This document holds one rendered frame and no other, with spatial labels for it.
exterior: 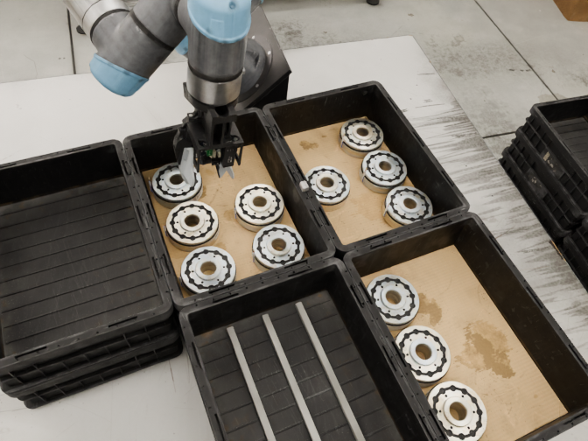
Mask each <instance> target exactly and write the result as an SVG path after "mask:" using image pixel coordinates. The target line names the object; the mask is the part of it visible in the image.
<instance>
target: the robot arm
mask: <svg viewBox="0 0 588 441"><path fill-rule="evenodd" d="M62 1H63V3H64V4H65V5H66V7H67V8H68V9H69V10H70V12H71V13H72V15H73V16H74V18H75V19H76V21H77V22H78V24H79V25H80V27H81V28H82V30H83V31H84V32H85V33H86V34H87V36H88V38H89V39H90V40H91V42H92V43H93V45H94V47H95V48H96V50H97V51H98V52H95V53H94V57H93V58H92V59H91V61H90V63H89V66H90V71H91V73H92V75H93V76H94V77H95V78H96V79H97V80H98V81H99V82H100V83H101V84H102V85H103V86H104V87H105V88H106V89H107V90H109V91H110V92H112V93H114V94H116V95H120V96H123V97H129V96H132V95H133V94H134V93H135V92H136V91H138V90H139V89H140V88H141V87H142V86H143V85H144V84H145V83H146V82H147V81H149V80H150V77H151V76H152V75H153V74H154V73H155V71H156V70H157V69H158V68H159V67H160V65H161V64H162V63H163V62H164V61H165V60H166V58H167V57H168V56H169V55H170V54H171V53H172V51H173V50H174V49H175V50H176V52H177V53H178V54H180V55H183V56H184V57H186V58H187V59H188V60H187V77H186V82H183V89H184V97H185V98H186V99H187V100H188V101H189V102H190V103H191V104H192V106H193V107H194V111H193V112H192V113H187V116H186V117H185V118H184V119H182V123H183V126H182V127H178V132H177V134H176V136H175V137H174V140H173V149H174V152H175V155H176V159H177V162H178V168H179V171H180V174H181V176H182V179H183V180H184V181H185V182H186V183H187V184H189V185H190V186H194V171H193V165H194V166H195V169H196V171H197V173H199V172H200V164H201V165H207V164H212V165H215V167H216V170H217V173H218V176H219V179H220V178H221V177H222V176H223V175H224V173H225V172H226V171H227V172H228V174H229V175H230V177H231V178H232V179H233V178H234V177H235V175H234V172H233V169H232V166H234V162H235V160H236V162H237V164H238V165H241V160H242V150H243V144H244V142H243V140H242V137H241V135H240V133H239V131H238V129H237V127H236V125H235V122H236V118H237V114H236V111H235V106H236V104H237V102H238V95H242V94H244V93H246V92H247V91H248V90H250V89H251V88H252V87H253V86H254V85H255V84H256V82H257V81H258V79H259V78H260V76H261V74H262V72H263V68H264V65H265V51H264V49H263V47H262V46H261V45H260V44H259V43H258V42H256V41H255V40H253V39H252V38H248V33H249V28H250V25H251V13H252V12H253V11H254V10H255V9H256V8H257V7H258V6H259V5H260V4H262V3H263V0H139V1H138V2H137V3H136V5H135V6H134V7H133V8H132V10H130V8H129V7H128V5H127V4H126V3H125V2H124V1H123V0H62ZM238 145H240V147H241V148H240V154H239V155H238V153H237V147H238ZM196 158H198V159H197V160H196Z"/></svg>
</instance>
